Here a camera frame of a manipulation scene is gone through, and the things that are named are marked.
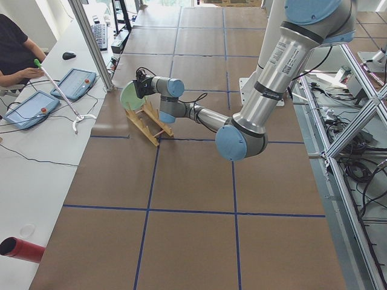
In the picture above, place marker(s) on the brown paper table cover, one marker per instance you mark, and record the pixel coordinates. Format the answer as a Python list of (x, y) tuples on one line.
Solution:
[(179, 216)]

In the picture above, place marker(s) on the light green plate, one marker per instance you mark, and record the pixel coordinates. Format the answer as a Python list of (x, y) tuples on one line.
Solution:
[(129, 99)]

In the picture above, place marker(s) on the black keyboard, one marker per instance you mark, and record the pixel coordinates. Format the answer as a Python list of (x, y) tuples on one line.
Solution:
[(100, 34)]

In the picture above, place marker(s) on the person in black shirt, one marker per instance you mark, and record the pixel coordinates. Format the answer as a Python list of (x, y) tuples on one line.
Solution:
[(18, 52)]

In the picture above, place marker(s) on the aluminium truss frame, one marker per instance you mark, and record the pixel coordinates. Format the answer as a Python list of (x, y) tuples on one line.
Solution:
[(343, 122)]

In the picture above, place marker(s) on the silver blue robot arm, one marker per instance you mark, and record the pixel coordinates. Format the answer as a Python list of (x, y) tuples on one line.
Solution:
[(298, 27)]

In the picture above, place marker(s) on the aluminium frame post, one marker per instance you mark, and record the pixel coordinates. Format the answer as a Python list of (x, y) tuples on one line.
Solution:
[(82, 20)]

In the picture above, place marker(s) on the blue teach pendant tablet near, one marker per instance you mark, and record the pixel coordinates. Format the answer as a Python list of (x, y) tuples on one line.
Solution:
[(32, 110)]

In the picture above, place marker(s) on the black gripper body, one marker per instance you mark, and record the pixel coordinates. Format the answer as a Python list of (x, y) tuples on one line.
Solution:
[(141, 88)]

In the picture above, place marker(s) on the red cylinder tube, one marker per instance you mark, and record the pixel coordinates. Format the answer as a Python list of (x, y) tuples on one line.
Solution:
[(22, 250)]

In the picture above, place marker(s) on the white reacher grabber stick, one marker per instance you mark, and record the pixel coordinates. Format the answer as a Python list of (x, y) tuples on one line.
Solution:
[(79, 117)]

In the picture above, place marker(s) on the blue teach pendant tablet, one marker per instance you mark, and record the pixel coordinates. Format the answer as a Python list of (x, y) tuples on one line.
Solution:
[(32, 110), (76, 83)]

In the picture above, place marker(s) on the person's hand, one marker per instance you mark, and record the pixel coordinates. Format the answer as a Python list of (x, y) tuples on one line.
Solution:
[(32, 73)]

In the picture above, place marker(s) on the white desk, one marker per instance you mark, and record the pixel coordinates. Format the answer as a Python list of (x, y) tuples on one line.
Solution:
[(36, 151)]

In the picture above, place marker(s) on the black computer mouse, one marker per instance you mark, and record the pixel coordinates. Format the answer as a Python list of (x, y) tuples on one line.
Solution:
[(68, 55)]

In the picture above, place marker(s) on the blue teach pendant tablet far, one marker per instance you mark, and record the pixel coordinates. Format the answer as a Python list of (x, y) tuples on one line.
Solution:
[(76, 83)]

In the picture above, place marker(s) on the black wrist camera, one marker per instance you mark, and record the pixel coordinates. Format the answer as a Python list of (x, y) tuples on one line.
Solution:
[(140, 74)]

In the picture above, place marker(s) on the wooden plate rack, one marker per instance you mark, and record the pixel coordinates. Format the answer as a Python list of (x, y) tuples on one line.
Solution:
[(147, 121)]

